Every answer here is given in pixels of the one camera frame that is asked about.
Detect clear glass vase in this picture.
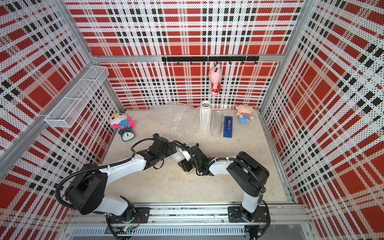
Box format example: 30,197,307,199
210,111,224,138

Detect bubble wrap pile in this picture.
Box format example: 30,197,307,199
149,102,200,138

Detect white pink owl plush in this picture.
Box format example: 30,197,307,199
109,113,136,129

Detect teal alarm clock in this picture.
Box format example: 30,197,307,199
119,127,135,142

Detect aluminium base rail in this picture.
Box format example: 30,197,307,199
64,202,311,238

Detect tall white ribbed vase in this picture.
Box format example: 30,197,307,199
199,100,211,131

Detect blue tape dispenser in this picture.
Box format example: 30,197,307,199
223,116,233,138

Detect plush doll blue pants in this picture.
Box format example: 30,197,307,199
235,104,255,125

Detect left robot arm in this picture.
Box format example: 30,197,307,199
55,134,177,216

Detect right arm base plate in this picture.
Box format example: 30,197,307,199
228,206,270,223

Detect black hook rail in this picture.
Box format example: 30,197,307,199
162,56,260,64

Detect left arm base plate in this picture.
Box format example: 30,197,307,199
109,207,151,224

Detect pink hanging plush toy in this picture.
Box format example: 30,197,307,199
209,63,223,96

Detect white wire mesh shelf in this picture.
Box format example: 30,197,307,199
45,66,109,128

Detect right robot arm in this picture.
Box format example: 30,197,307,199
173,140,270,222

